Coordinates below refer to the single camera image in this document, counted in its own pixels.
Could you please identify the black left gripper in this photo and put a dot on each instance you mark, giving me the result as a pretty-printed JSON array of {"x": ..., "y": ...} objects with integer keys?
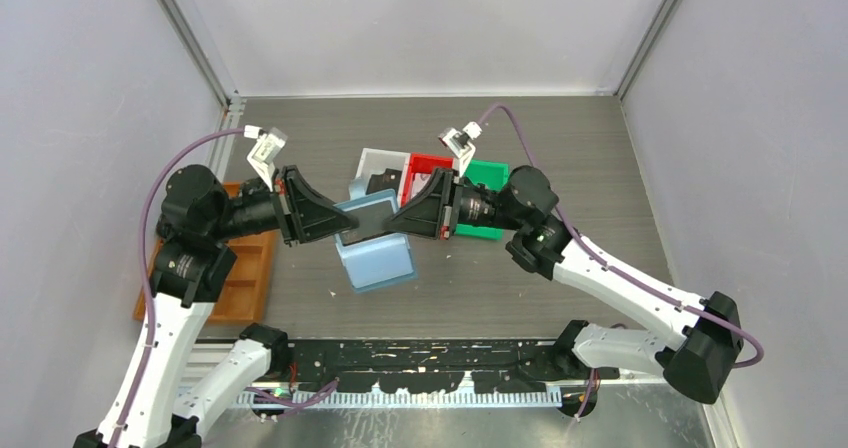
[{"x": 302, "y": 213}]

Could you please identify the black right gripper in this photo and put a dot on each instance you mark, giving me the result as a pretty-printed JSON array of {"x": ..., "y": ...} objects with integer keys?
[{"x": 422, "y": 215}]

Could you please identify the black credit card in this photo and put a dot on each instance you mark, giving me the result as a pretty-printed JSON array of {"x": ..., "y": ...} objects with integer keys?
[{"x": 371, "y": 219}]

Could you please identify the blue leather card holder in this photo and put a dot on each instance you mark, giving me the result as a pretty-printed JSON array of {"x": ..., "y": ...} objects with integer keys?
[{"x": 378, "y": 263}]

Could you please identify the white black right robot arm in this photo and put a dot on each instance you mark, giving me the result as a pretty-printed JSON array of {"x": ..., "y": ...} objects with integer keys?
[{"x": 692, "y": 342}]

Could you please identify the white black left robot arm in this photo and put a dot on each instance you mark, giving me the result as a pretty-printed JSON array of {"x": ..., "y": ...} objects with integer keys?
[{"x": 149, "y": 410}]

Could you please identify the cards in red bin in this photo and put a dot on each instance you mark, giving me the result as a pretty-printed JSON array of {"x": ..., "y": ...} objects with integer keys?
[{"x": 419, "y": 181}]

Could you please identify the black item in white bin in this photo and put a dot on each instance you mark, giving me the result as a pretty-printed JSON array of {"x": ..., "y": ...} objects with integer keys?
[{"x": 388, "y": 179}]

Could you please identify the red plastic bin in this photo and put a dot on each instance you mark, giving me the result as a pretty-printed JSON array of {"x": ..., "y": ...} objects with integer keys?
[{"x": 418, "y": 171}]

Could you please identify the white plastic bin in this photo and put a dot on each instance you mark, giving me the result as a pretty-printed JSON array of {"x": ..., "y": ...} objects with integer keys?
[{"x": 374, "y": 160}]

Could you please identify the green plastic bin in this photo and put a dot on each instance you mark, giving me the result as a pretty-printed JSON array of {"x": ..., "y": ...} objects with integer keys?
[{"x": 494, "y": 176}]

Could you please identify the orange compartment tray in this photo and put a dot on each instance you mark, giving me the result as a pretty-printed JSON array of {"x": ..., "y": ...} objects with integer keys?
[{"x": 235, "y": 279}]

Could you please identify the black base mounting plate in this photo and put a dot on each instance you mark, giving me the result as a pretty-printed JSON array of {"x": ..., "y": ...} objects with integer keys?
[{"x": 423, "y": 366}]

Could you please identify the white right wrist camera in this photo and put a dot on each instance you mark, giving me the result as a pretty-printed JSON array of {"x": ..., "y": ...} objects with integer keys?
[{"x": 460, "y": 142}]

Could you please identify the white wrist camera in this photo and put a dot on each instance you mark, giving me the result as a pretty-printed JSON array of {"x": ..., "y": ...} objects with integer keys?
[
  {"x": 460, "y": 142},
  {"x": 269, "y": 142}
]

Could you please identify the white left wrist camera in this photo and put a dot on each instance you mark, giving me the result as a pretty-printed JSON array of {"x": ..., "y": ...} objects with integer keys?
[{"x": 269, "y": 142}]

